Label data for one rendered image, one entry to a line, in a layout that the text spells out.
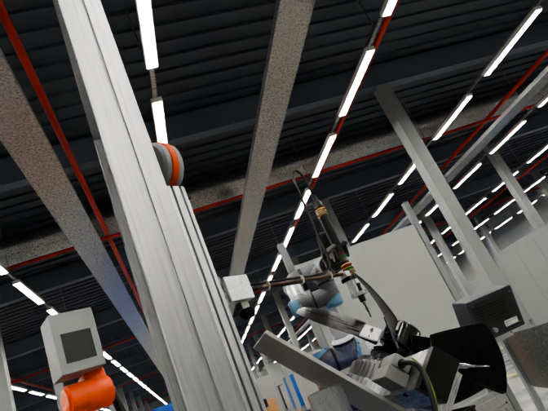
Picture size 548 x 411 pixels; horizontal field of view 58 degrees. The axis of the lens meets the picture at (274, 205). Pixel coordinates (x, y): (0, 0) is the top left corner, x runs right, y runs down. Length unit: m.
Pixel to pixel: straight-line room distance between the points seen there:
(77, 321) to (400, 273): 3.31
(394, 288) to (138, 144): 3.57
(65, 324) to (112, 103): 5.08
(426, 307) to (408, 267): 0.33
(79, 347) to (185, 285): 5.09
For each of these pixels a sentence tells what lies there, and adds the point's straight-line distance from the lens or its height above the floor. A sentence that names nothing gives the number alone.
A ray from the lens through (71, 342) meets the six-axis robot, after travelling 5.49.
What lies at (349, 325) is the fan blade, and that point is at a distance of 1.76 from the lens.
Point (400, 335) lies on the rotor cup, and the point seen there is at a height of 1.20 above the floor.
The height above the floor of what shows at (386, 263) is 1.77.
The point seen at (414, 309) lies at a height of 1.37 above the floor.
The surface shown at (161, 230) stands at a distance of 0.44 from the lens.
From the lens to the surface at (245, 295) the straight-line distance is 1.37.
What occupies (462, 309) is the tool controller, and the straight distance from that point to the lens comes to 2.42.
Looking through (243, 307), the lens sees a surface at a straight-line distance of 1.38.
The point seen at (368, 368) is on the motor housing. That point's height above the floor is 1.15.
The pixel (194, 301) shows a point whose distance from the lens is 0.41.
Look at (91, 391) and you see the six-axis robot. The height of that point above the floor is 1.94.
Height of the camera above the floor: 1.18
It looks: 20 degrees up
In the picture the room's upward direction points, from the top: 24 degrees counter-clockwise
